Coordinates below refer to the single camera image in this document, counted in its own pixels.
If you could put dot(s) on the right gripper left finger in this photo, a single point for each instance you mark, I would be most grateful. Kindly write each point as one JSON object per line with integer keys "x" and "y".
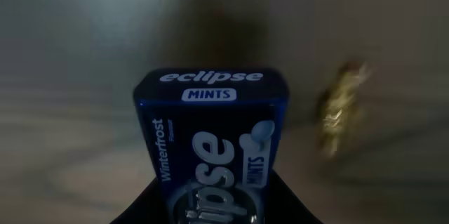
{"x": 144, "y": 206}

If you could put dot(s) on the blue candy pack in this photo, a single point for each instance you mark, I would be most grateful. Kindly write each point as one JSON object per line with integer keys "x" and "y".
{"x": 210, "y": 129}

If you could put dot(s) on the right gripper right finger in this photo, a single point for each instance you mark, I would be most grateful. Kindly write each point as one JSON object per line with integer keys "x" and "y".
{"x": 287, "y": 203}

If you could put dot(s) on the gold wrapped candy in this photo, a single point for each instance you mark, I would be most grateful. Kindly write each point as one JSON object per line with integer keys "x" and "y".
{"x": 340, "y": 115}

